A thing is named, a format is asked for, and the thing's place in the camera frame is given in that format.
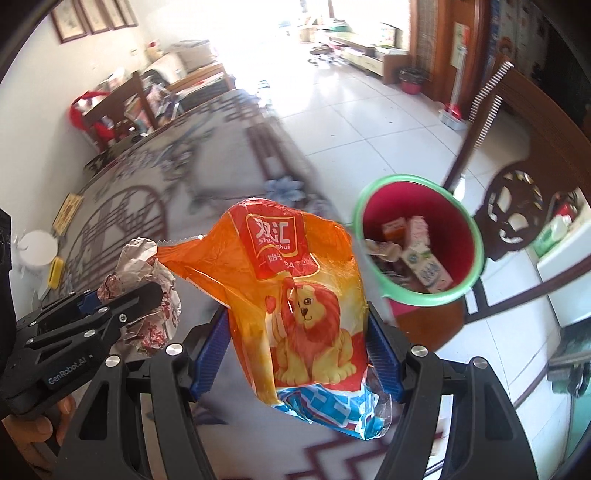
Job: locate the wooden chair with carved back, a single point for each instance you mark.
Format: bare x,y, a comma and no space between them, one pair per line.
124,106

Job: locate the white desk lamp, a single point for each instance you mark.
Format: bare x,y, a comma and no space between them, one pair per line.
39,251

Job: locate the round rolling stool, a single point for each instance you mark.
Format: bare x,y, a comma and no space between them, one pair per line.
323,53

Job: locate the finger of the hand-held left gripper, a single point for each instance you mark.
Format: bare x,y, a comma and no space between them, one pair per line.
134,304
92,302

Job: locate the pink white carton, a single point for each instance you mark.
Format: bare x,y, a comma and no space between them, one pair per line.
418,230

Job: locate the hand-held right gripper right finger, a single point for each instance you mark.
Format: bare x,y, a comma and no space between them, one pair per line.
383,355

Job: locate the wooden chair with round carving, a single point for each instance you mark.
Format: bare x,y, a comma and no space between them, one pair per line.
531,138

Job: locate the green plastic bottle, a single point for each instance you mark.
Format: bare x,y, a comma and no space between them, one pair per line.
551,235

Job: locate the small framed geometric picture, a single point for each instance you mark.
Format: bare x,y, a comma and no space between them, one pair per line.
388,36

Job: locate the red waste bin black liner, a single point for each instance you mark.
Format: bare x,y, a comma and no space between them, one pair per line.
413,82

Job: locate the orange lion snack bag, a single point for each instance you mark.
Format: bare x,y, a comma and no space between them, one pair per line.
286,300

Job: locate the white television cabinet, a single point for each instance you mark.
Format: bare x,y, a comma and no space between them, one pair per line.
369,57

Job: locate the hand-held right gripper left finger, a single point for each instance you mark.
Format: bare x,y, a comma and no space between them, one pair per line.
212,355

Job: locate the wooden sofa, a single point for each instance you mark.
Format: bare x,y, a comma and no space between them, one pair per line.
184,69

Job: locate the white printed paper carton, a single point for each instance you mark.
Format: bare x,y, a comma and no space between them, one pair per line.
427,270

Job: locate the yellow plastic holder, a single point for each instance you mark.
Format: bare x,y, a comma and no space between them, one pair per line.
55,272

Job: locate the framed wall picture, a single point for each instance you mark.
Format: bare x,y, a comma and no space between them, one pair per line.
94,16
128,11
115,13
69,21

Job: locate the orange tea carton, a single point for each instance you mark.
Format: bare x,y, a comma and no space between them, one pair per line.
394,228

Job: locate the grey foil wrapper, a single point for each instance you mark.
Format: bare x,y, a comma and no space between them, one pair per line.
383,251

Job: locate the red bag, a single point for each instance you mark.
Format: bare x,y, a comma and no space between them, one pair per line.
81,115

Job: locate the brownish paper ball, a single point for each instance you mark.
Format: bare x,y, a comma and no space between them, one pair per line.
138,263

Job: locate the person's left hand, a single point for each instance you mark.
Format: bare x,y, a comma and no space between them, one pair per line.
32,438

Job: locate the yellow picture book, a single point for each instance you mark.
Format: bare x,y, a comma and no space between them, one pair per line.
68,212

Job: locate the blue printed door curtain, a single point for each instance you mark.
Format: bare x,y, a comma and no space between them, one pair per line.
517,32

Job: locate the broom with dustpan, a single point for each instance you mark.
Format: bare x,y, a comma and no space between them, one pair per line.
452,115

